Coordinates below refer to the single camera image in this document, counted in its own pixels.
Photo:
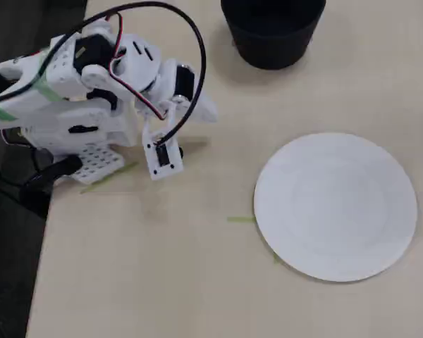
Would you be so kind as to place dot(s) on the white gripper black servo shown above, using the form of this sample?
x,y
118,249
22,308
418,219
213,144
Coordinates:
x,y
185,79

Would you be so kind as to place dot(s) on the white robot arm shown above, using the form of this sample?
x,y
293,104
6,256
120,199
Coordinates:
x,y
63,116

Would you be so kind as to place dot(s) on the black round bin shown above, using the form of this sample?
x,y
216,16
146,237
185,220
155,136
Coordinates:
x,y
275,49

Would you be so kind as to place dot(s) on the green tape strip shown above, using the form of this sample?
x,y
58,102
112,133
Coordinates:
x,y
239,219

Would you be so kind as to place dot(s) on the green tape corner mark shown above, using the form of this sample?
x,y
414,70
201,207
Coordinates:
x,y
95,184

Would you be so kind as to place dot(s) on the white paper plate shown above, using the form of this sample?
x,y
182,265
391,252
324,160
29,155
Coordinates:
x,y
335,207

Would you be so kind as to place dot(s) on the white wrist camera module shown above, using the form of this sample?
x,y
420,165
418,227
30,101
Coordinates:
x,y
172,163

